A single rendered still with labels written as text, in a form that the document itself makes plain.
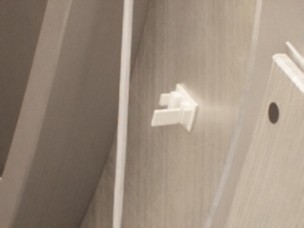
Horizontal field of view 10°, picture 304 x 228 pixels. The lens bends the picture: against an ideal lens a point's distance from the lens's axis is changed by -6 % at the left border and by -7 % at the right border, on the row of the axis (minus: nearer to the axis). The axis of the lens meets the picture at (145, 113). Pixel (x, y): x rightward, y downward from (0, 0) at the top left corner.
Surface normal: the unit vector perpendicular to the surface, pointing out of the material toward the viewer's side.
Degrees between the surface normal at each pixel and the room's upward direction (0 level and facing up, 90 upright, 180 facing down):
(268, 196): 90
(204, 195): 90
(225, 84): 90
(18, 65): 61
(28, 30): 66
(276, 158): 90
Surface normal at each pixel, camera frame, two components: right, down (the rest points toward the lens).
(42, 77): -0.88, 0.04
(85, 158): 0.39, 0.64
